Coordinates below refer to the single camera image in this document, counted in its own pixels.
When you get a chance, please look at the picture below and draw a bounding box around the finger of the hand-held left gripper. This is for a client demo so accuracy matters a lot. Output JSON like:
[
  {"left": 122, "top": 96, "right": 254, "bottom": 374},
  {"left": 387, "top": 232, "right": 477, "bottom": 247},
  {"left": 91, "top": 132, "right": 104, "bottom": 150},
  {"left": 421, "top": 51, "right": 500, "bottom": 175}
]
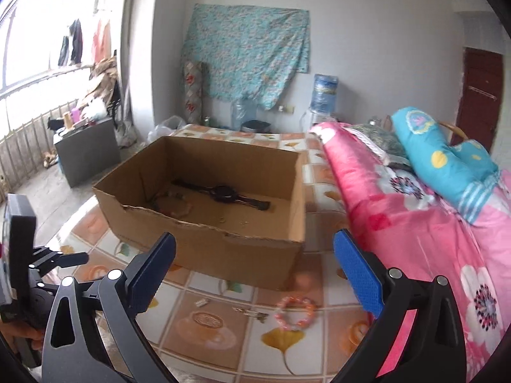
[{"left": 28, "top": 247, "right": 89, "bottom": 284}]

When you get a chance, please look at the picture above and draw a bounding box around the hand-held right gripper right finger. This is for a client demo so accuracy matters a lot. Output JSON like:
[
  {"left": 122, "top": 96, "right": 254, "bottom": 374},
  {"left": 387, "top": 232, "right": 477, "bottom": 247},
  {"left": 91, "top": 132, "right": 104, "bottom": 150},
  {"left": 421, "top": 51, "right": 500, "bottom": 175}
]
[{"left": 331, "top": 229, "right": 468, "bottom": 383}]

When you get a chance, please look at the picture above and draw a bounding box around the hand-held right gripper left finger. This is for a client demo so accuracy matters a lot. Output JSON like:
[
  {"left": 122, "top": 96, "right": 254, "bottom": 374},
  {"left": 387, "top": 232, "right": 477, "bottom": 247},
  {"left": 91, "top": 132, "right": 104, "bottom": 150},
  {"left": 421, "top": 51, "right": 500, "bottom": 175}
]
[{"left": 42, "top": 231, "right": 177, "bottom": 383}]

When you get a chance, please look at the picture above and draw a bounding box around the multicoloured bead bracelet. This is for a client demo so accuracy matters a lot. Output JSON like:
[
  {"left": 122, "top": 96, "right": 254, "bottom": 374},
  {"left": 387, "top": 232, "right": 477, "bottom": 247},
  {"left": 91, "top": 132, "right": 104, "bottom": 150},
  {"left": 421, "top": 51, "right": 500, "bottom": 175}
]
[{"left": 154, "top": 193, "right": 193, "bottom": 219}]

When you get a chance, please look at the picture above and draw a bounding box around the brown cardboard box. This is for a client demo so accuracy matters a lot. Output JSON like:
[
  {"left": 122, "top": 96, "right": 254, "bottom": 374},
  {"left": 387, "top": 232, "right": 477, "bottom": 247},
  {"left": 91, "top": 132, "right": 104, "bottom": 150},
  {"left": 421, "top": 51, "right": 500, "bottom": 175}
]
[{"left": 93, "top": 136, "right": 307, "bottom": 291}]

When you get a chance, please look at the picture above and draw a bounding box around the pink bead bracelet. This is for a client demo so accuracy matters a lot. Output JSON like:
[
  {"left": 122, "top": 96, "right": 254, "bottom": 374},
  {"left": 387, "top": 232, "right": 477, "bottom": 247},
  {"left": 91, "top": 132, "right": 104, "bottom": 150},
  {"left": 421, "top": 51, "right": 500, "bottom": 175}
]
[{"left": 275, "top": 296, "right": 317, "bottom": 330}]

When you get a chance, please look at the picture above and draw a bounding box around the gold abacus pendant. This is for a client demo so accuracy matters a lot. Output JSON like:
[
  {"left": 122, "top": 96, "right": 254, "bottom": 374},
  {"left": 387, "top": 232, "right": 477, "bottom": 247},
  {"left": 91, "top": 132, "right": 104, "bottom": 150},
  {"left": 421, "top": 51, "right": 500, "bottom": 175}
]
[{"left": 233, "top": 306, "right": 267, "bottom": 323}]

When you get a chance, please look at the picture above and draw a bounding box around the person's left hand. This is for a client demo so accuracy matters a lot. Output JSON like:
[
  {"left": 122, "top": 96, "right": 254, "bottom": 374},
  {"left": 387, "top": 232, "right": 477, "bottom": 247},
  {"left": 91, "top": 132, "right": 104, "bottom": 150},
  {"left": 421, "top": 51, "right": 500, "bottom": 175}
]
[{"left": 2, "top": 324, "right": 44, "bottom": 354}]

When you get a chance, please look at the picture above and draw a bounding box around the pink floral blanket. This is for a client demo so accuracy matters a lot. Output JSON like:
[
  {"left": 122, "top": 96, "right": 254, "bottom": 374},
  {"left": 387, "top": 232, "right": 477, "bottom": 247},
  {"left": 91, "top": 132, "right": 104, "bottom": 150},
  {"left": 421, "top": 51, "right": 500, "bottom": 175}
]
[{"left": 310, "top": 122, "right": 511, "bottom": 383}]

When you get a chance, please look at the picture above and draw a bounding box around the black wrist watch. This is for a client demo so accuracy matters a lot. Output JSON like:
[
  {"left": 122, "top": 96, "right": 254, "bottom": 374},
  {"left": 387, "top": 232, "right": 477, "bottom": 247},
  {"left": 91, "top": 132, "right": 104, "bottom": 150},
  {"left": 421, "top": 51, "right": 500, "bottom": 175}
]
[{"left": 172, "top": 179, "right": 271, "bottom": 211}]

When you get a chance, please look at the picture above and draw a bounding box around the metal balcony railing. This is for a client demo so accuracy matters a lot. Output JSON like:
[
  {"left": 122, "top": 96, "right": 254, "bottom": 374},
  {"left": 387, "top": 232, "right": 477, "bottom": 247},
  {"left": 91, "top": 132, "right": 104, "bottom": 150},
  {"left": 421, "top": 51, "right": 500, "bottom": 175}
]
[{"left": 0, "top": 68, "right": 100, "bottom": 194}]

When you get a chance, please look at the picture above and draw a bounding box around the grey cabinet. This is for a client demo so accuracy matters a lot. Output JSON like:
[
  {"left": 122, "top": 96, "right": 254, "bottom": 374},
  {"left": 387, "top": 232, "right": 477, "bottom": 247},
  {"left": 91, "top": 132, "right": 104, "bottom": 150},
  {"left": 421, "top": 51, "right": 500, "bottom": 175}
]
[{"left": 54, "top": 117, "right": 121, "bottom": 188}]

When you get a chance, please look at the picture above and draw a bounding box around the grey lace-trimmed pillow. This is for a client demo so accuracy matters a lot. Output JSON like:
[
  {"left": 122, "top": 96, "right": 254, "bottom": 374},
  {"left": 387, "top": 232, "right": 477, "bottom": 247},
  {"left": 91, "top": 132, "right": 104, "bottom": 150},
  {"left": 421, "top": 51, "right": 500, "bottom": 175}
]
[{"left": 345, "top": 123, "right": 412, "bottom": 168}]

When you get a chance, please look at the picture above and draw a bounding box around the white plastic bag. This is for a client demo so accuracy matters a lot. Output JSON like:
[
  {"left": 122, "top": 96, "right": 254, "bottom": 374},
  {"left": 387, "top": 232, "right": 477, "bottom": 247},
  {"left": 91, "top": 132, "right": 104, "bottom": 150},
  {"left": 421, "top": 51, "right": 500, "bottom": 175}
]
[{"left": 148, "top": 116, "right": 186, "bottom": 144}]

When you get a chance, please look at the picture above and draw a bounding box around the blue cartoon pillow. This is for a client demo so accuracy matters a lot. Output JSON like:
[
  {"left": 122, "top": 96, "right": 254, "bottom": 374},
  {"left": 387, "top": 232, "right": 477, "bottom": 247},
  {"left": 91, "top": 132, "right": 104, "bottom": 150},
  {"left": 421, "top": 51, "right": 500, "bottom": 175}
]
[{"left": 391, "top": 107, "right": 500, "bottom": 224}]

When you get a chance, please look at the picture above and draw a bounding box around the white water dispenser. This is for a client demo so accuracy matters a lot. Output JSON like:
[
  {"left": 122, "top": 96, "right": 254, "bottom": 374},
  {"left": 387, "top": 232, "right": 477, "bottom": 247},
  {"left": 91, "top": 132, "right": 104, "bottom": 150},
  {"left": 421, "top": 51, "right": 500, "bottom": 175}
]
[{"left": 300, "top": 109, "right": 338, "bottom": 133}]

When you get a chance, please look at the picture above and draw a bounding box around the empty clear water jug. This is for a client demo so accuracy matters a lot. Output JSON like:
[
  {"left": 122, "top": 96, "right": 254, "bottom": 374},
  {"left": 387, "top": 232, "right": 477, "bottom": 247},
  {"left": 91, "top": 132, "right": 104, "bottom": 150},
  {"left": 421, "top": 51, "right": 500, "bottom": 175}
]
[{"left": 232, "top": 99, "right": 258, "bottom": 130}]

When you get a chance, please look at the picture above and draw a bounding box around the rolled floral mat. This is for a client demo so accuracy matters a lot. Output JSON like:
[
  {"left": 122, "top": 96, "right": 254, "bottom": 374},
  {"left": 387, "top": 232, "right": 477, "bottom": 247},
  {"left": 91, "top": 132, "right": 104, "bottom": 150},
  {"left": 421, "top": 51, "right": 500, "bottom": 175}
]
[{"left": 184, "top": 61, "right": 205, "bottom": 125}]

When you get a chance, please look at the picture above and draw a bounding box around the blue water bottle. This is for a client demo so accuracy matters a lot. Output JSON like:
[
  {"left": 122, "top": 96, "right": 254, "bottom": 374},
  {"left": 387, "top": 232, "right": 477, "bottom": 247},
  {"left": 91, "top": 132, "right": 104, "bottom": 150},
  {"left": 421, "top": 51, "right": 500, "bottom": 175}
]
[{"left": 310, "top": 74, "right": 340, "bottom": 116}]

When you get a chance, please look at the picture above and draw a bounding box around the dark hanging garment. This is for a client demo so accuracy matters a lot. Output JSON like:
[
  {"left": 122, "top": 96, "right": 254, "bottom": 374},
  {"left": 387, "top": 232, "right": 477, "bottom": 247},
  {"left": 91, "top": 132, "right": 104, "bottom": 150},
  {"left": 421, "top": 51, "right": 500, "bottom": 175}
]
[{"left": 58, "top": 20, "right": 83, "bottom": 66}]

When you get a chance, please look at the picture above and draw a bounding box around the dark red door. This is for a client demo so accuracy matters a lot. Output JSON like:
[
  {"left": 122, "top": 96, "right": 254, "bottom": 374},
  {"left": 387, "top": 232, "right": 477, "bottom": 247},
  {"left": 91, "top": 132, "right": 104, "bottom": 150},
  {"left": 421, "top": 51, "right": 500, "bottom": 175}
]
[{"left": 455, "top": 47, "right": 504, "bottom": 153}]

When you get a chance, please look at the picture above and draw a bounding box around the pink hanging garment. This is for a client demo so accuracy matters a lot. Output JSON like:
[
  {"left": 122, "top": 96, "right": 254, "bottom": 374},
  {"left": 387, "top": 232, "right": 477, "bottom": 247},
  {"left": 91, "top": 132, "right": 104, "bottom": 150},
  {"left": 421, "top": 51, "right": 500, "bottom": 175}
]
[{"left": 93, "top": 18, "right": 111, "bottom": 62}]

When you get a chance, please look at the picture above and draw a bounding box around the teal floral hanging cloth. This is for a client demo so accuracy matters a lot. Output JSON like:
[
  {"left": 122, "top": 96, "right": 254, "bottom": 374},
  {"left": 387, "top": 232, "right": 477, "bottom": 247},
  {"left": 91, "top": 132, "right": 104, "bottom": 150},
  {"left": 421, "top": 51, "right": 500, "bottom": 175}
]
[{"left": 180, "top": 3, "right": 311, "bottom": 109}]

